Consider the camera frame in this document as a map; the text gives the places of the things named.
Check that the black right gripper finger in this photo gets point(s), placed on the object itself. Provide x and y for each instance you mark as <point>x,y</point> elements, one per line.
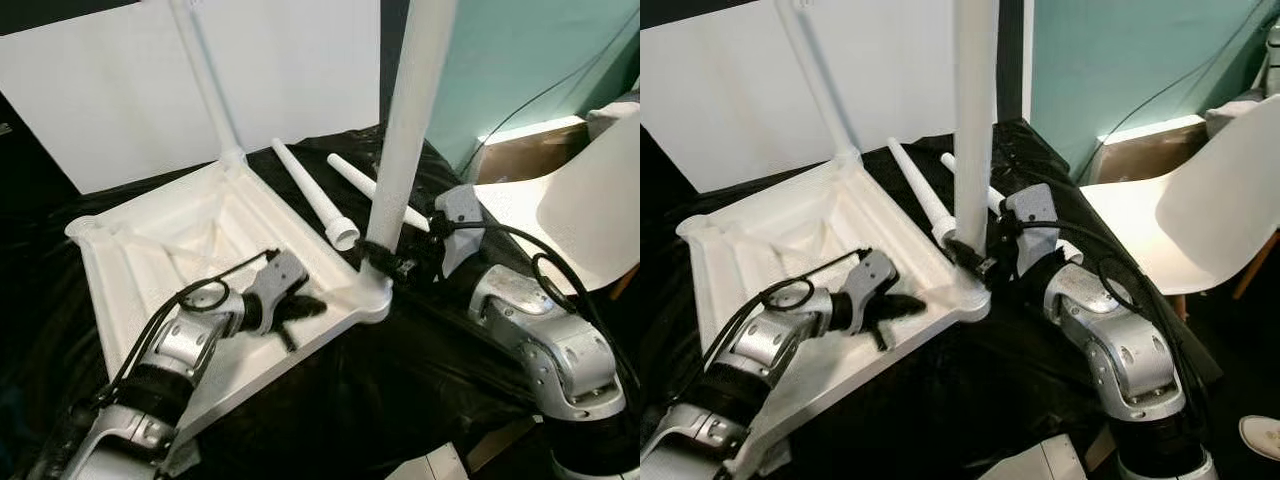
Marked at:
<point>378,263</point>
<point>968,260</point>

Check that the dark grey post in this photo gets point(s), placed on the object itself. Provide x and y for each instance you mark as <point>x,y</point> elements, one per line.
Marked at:
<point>1010,60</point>
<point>395,50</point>

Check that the white plastic shell chair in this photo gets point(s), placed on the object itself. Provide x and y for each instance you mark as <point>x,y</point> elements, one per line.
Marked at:
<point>580,210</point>
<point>1200,210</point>

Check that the large white board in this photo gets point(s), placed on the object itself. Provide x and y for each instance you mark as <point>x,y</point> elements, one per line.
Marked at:
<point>720,90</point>
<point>110,90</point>

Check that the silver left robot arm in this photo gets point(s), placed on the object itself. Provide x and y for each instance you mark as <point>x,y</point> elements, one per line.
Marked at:
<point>175,350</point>
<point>760,350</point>

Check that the grey metallic device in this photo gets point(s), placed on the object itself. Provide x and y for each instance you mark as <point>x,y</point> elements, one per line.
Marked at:
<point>1273,60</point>

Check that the white shoe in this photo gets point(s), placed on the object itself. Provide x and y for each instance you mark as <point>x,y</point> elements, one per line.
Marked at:
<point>1262,438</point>

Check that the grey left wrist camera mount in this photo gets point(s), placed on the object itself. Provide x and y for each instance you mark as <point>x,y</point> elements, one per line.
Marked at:
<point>280,275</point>
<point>872,275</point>

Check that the brown cardboard box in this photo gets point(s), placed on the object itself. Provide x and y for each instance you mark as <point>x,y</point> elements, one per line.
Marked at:
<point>525,155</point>

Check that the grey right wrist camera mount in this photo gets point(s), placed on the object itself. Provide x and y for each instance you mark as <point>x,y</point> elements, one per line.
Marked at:
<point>1032,215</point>
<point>460,215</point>

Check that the light grey cushion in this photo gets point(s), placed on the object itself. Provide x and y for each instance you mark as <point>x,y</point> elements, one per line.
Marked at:
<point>612,112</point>
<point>1235,112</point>

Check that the white plastic children table top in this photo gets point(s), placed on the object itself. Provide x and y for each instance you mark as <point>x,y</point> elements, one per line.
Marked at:
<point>200,240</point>
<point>800,240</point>

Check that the black plastic sheet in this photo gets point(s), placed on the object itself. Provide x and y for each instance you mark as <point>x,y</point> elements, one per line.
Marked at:
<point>400,400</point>
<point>1000,400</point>

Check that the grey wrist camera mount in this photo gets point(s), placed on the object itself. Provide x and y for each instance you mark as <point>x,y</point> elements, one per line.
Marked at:
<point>280,275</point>
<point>1032,215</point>
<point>872,275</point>
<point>460,215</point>

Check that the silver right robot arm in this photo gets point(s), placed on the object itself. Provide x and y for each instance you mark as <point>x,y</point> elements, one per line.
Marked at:
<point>1120,340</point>
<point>550,340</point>

